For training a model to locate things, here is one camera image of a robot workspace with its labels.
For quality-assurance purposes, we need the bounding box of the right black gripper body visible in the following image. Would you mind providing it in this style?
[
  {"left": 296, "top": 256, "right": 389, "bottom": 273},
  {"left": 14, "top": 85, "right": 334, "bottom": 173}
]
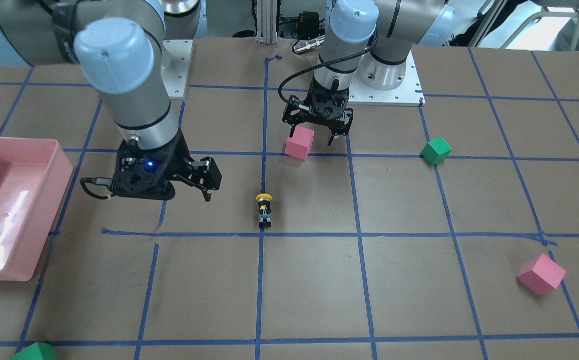
[{"left": 109, "top": 130, "right": 192, "bottom": 201}]

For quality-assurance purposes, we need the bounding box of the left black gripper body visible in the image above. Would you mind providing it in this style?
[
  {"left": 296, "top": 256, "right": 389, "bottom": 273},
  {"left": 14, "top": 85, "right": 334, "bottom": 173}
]
[{"left": 299, "top": 80, "right": 353, "bottom": 128}]

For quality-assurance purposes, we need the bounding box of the yellow push button switch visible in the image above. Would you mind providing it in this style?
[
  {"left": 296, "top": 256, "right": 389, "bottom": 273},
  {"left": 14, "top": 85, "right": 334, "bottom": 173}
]
[{"left": 256, "top": 193, "right": 272, "bottom": 229}]

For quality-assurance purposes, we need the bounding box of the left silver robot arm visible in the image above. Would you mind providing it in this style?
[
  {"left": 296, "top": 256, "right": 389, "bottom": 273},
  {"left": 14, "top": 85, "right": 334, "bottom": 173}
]
[{"left": 278, "top": 0, "right": 455, "bottom": 142}]

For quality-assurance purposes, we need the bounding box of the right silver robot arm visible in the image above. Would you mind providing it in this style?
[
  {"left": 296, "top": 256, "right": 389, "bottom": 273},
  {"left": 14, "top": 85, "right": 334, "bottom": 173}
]
[{"left": 0, "top": 0, "right": 222, "bottom": 201}]

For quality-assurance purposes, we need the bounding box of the pink cube centre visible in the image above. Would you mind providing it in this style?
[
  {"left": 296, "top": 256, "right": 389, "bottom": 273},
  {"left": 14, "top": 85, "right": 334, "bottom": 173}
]
[{"left": 284, "top": 125, "right": 315, "bottom": 161}]

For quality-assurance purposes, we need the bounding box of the silver metal connector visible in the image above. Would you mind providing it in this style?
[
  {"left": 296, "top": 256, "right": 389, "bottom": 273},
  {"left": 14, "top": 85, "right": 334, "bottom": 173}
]
[{"left": 292, "top": 35, "right": 325, "bottom": 55}]

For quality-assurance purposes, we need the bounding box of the green cube far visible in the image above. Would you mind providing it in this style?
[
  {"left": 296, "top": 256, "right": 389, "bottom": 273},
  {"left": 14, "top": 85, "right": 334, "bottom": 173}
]
[{"left": 420, "top": 137, "right": 452, "bottom": 166}]

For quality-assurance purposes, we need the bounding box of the pink plastic bin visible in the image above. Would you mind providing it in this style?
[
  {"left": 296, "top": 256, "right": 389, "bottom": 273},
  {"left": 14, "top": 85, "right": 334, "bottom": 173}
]
[{"left": 0, "top": 137, "right": 74, "bottom": 281}]

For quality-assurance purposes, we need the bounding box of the green cube by bin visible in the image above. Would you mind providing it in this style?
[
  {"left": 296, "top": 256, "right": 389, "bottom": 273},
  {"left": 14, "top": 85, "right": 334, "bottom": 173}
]
[{"left": 10, "top": 342, "right": 58, "bottom": 360}]

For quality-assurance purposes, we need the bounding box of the pink cube near edge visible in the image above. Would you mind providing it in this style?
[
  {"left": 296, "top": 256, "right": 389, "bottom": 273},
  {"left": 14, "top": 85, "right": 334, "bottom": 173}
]
[{"left": 516, "top": 254, "right": 566, "bottom": 295}]

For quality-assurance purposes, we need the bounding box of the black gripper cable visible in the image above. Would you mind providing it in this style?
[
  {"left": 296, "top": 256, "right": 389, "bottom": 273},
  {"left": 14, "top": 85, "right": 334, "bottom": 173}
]
[{"left": 278, "top": 30, "right": 380, "bottom": 108}]

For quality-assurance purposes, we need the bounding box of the aluminium frame post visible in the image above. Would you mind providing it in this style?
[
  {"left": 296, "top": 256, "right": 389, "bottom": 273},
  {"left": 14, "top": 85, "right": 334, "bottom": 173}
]
[{"left": 252, "top": 0, "right": 278, "bottom": 46}]

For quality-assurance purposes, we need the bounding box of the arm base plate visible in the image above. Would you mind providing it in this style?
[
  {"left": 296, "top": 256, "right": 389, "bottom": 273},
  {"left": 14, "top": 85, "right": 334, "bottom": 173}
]
[
  {"left": 161, "top": 39, "right": 193, "bottom": 100},
  {"left": 349, "top": 51, "right": 426, "bottom": 107}
]

